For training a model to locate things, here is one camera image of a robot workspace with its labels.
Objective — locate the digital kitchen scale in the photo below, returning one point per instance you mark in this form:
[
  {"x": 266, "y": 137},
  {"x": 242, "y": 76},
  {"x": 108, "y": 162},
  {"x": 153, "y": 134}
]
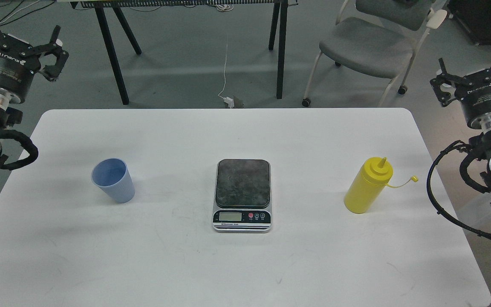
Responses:
[{"x": 242, "y": 199}]

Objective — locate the black cabinet in corner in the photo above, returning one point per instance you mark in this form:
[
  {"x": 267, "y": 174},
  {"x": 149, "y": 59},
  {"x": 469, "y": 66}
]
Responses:
[{"x": 474, "y": 16}]

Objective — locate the black-legged background table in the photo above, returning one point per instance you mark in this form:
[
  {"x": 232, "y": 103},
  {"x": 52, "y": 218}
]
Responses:
[{"x": 180, "y": 55}]

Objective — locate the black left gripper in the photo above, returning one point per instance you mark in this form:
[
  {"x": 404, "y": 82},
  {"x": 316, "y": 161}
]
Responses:
[{"x": 17, "y": 73}]

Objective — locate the yellow squeeze bottle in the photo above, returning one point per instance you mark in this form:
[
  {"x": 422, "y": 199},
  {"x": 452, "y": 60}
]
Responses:
[{"x": 374, "y": 175}]

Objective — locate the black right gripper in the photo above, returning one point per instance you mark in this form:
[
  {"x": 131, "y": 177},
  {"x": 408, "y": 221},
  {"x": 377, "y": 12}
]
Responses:
[{"x": 474, "y": 96}]

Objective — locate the blue ribbed plastic cup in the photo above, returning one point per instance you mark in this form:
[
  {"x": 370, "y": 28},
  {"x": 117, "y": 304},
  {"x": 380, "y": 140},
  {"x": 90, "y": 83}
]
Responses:
[{"x": 113, "y": 177}]

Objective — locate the grey office chair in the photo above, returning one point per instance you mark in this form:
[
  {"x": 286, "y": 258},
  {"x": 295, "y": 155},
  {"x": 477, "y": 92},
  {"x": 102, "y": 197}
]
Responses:
[{"x": 375, "y": 50}]

